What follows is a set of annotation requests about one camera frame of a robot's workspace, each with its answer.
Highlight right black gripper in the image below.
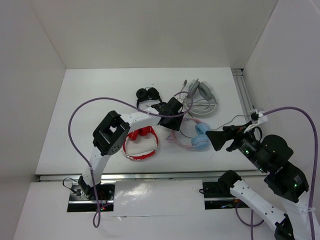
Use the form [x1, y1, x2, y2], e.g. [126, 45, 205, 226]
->
[203, 119, 268, 171]

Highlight pink blue cat-ear headphones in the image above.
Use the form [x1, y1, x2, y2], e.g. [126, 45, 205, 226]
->
[166, 117, 211, 152]

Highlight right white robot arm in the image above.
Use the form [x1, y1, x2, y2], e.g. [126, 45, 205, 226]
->
[205, 125, 316, 240]

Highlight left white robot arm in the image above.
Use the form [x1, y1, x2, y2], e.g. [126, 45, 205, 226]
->
[78, 97, 183, 200]

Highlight white grey headphones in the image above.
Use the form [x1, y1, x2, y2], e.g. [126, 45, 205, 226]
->
[177, 78, 218, 118]

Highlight black small headphones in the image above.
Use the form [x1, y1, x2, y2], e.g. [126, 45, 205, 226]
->
[136, 87, 163, 108]

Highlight red headphones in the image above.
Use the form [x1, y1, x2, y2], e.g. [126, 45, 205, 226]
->
[121, 126, 160, 162]

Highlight aluminium rail front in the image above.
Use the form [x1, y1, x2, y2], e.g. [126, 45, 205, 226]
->
[37, 170, 266, 182]

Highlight aluminium rail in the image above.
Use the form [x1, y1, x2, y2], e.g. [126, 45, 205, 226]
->
[231, 68, 254, 115]
[37, 170, 266, 182]

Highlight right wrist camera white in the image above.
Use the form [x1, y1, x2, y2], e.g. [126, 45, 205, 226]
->
[244, 109, 268, 133]

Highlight aluminium rail right side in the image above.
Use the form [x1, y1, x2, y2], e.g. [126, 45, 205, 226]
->
[231, 68, 254, 115]

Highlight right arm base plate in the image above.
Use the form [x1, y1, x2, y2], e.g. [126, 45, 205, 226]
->
[199, 181, 248, 210]

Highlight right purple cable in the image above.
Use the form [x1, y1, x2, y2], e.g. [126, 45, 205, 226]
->
[236, 106, 316, 240]

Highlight purple cable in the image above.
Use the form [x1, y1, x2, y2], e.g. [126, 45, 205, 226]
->
[236, 106, 316, 240]
[67, 91, 193, 229]

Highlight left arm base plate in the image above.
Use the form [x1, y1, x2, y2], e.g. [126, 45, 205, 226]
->
[67, 182, 116, 213]

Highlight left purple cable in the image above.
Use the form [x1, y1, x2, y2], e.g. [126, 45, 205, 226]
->
[67, 91, 193, 229]

